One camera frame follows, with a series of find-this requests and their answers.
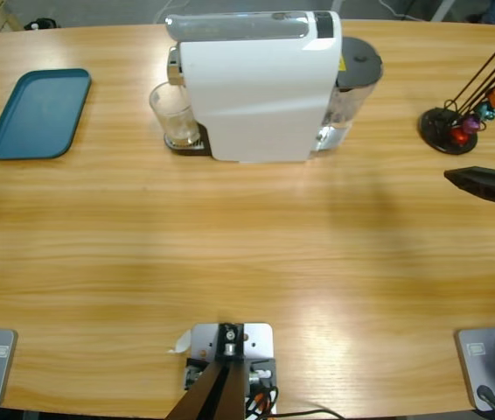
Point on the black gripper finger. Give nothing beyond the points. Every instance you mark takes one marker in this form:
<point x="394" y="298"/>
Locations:
<point x="492" y="186"/>

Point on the white capsule coffee machine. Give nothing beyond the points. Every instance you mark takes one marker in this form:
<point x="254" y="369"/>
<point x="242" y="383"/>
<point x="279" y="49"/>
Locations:
<point x="252" y="87"/>

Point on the clear plastic cup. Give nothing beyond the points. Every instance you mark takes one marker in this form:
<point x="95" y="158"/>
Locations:
<point x="175" y="118"/>

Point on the teal coffee capsule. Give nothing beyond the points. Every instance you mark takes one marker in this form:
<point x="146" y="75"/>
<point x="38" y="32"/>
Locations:
<point x="485" y="110"/>

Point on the purple coffee capsule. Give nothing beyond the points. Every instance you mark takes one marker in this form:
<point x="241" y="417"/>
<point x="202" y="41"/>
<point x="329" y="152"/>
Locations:
<point x="470" y="126"/>

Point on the red coffee capsule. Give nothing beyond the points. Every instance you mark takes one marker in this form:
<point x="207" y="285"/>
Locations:
<point x="460" y="137"/>

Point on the black capsule holder with rods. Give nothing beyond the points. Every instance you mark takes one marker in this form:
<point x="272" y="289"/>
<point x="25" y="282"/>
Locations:
<point x="437" y="127"/>

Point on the white metal table leg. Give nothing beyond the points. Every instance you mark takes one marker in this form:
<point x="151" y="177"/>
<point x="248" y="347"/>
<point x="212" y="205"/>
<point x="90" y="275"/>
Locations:
<point x="442" y="9"/>
<point x="337" y="4"/>

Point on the curled white tape piece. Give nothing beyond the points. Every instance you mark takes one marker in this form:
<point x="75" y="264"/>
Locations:
<point x="183" y="343"/>

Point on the teal plastic tray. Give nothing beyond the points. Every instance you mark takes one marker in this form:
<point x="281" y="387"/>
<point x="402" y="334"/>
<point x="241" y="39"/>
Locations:
<point x="37" y="114"/>

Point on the small black floor object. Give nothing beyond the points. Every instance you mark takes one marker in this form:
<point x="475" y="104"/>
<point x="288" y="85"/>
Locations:
<point x="44" y="24"/>

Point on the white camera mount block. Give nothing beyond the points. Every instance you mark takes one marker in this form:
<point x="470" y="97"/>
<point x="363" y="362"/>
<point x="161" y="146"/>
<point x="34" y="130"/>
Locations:
<point x="258" y="339"/>

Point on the dark camera post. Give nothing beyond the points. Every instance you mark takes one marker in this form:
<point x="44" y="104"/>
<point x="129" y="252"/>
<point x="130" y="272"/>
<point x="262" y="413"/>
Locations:
<point x="217" y="394"/>

